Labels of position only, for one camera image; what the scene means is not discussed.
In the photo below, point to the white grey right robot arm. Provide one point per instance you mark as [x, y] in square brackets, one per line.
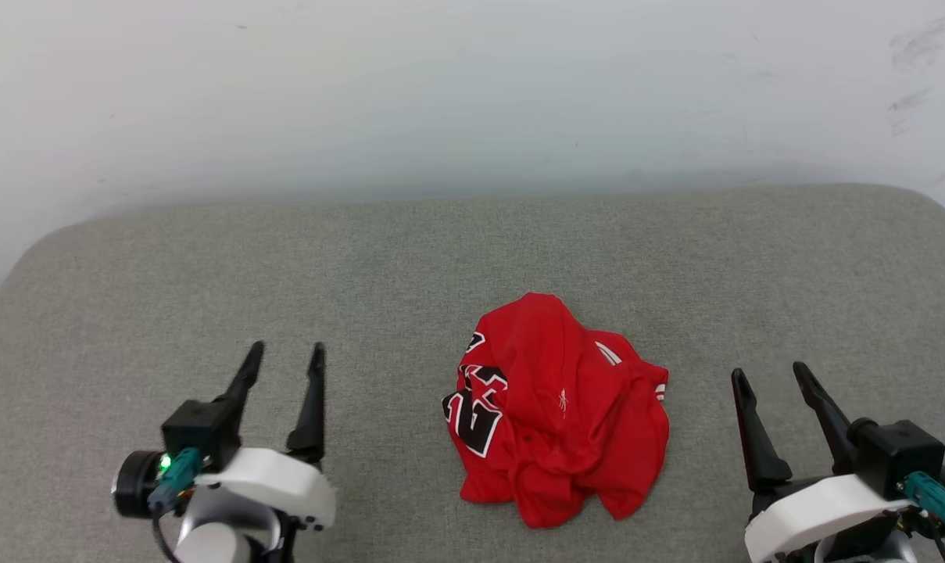
[863, 547]

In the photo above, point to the left gripper black motor cylinder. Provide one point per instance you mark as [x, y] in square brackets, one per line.
[132, 485]

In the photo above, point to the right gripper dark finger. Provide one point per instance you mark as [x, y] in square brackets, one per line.
[760, 450]
[832, 422]

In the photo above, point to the grey fabric sofa cushion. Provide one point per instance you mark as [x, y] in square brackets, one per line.
[472, 250]

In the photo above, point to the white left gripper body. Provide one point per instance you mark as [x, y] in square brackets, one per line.
[277, 481]

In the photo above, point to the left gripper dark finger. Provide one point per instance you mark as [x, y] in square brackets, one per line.
[247, 375]
[313, 414]

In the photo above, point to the red basketball jersey number 23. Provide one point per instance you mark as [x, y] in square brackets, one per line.
[574, 422]

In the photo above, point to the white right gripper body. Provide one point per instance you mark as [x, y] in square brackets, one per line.
[808, 512]

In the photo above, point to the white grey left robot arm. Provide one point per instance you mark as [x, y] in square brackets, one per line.
[214, 539]

